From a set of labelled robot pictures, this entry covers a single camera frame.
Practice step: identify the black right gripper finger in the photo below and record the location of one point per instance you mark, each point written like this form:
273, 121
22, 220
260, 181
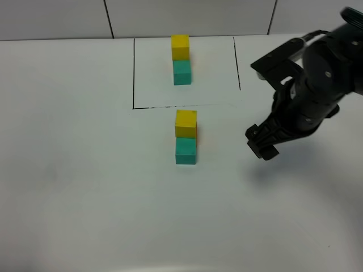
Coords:
269, 153
256, 148

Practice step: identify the teal template cube block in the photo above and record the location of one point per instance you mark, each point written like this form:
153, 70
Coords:
182, 73

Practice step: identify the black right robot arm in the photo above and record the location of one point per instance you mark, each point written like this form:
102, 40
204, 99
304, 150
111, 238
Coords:
310, 75

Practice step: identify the yellow template cube block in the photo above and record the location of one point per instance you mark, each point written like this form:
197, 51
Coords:
180, 47

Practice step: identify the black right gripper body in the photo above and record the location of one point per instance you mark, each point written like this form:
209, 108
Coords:
297, 111

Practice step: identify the orange cube block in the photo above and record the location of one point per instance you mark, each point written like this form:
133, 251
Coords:
197, 134

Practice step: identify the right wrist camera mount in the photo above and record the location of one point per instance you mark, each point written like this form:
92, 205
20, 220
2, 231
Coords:
280, 63

